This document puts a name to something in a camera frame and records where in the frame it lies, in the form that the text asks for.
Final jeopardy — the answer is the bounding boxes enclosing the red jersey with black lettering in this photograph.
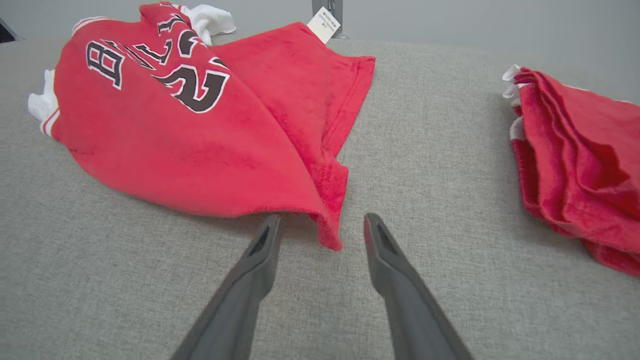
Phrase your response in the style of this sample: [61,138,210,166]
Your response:
[27,1,377,252]

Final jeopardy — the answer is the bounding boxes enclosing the red shorts with white stripe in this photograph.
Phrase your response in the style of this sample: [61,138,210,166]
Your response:
[502,64,640,278]

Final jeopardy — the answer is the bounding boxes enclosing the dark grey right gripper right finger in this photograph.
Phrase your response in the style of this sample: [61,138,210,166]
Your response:
[363,213,473,360]

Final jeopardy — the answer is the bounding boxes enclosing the grey metal partition post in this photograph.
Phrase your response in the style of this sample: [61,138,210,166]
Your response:
[311,0,351,40]

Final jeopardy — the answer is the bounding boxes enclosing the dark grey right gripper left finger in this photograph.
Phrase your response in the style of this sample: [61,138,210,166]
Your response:
[170,215,283,360]

